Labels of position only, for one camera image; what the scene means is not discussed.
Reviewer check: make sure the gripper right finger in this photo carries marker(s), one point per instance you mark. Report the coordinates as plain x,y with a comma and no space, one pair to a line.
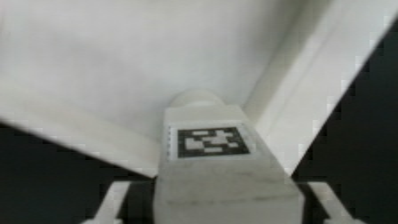
323,208

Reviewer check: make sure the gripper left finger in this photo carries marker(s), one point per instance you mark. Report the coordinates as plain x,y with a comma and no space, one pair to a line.
108,209

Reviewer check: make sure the white square table top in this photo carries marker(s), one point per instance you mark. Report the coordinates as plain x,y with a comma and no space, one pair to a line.
103,56

